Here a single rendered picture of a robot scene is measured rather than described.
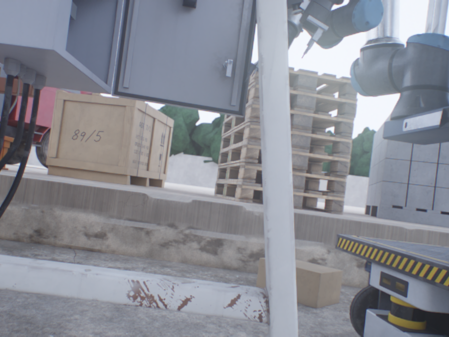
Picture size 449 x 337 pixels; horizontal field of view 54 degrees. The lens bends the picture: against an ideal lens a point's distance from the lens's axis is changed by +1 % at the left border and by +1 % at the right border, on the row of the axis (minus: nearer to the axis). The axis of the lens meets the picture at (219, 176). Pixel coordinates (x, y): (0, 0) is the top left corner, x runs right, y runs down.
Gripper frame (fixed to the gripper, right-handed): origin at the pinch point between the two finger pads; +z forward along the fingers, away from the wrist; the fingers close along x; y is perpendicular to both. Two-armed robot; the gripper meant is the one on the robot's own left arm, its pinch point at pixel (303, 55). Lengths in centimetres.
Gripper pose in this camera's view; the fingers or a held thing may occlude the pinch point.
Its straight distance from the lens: 98.1
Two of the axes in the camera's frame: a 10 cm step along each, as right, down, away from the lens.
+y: -8.6, -5.1, -0.3
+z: -5.2, 8.5, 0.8
